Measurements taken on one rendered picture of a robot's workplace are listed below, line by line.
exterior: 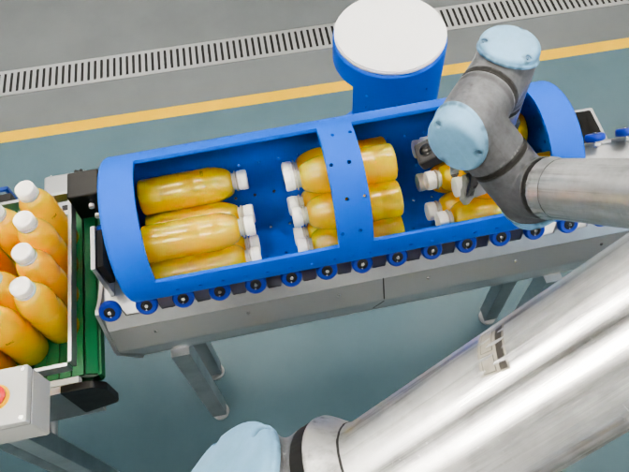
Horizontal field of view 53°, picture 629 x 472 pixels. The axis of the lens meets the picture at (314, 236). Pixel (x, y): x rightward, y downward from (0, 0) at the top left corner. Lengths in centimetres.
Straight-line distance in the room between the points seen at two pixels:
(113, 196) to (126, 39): 222
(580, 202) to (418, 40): 86
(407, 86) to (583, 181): 80
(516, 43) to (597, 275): 57
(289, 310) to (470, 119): 67
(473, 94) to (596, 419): 55
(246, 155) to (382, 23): 53
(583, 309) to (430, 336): 186
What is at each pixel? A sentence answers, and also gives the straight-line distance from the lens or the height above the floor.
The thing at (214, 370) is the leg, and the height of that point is 9.
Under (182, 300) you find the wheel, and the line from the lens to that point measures 131.
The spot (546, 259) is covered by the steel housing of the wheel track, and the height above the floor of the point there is 86.
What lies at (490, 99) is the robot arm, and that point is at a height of 147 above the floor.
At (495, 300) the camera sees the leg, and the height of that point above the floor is 21.
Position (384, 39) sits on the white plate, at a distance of 162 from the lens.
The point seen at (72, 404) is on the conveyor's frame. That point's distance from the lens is 147.
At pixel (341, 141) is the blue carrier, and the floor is 123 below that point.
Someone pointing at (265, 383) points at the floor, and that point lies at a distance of 224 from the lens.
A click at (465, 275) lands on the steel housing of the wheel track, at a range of 144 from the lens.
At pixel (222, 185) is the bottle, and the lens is 123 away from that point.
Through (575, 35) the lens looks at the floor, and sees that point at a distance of 333.
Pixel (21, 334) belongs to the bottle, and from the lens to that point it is 133.
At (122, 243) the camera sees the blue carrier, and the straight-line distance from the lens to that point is 114.
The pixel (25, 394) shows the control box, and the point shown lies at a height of 110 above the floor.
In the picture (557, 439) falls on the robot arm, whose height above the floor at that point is 169.
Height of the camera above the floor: 213
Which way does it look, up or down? 60 degrees down
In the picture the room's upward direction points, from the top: 4 degrees counter-clockwise
